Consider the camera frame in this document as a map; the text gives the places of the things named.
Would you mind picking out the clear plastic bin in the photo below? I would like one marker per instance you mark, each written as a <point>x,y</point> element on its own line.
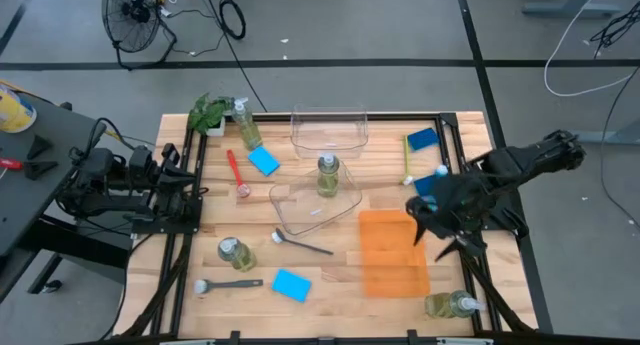
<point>330,135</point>
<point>300,210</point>

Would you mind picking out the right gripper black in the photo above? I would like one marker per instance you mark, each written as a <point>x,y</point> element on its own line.
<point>440,220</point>

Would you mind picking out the green plant in white pot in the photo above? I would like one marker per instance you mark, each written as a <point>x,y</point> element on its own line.
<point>207,112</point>

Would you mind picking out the orange translucent mat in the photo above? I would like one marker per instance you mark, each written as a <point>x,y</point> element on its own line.
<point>395,265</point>

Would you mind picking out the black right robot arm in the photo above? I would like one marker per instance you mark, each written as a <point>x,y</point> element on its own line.
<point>530,157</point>

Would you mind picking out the blue dish brush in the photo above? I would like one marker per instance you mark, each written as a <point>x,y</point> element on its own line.
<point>442,171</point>

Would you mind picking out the black triangular part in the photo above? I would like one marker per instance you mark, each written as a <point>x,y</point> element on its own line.
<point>40,169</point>
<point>40,147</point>

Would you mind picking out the green dish brush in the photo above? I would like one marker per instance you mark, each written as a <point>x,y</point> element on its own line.
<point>408,179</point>

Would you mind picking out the black frame bracket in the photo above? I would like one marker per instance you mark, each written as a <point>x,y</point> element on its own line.
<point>412,336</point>
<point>234,337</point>

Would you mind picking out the white flat bar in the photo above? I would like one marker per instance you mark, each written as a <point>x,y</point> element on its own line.
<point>190,342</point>
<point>465,341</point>

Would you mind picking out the grey dish brush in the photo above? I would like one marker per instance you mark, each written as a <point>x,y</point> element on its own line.
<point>235,284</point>

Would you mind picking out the black floor fan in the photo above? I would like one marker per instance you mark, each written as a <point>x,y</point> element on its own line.
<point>131,15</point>

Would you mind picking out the yellow wipes canister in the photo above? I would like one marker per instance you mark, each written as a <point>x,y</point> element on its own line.
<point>15,115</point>

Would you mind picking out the clear yellow soap pump bottle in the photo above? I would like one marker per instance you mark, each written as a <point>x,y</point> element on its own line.
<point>445,305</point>
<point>237,255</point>
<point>247,127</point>
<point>328,177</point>

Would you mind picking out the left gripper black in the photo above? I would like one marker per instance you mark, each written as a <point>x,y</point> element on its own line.
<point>150,167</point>

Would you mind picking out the dark grey side table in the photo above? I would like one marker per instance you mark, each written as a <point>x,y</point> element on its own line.
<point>65,127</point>

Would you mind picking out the blue sponge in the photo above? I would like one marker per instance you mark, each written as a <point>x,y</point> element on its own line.
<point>423,139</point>
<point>424,185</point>
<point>291,285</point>
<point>263,160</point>

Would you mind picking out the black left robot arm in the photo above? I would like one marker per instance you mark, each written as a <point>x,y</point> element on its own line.
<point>95,200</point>

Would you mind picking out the grey desk foot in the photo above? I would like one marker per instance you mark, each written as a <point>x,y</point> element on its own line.
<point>600,136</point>
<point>565,9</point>

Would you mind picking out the black thin dish brush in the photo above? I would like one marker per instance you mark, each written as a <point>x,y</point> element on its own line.
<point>281,235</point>

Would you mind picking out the red dish brush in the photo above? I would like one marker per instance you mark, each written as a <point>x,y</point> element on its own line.
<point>235,170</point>

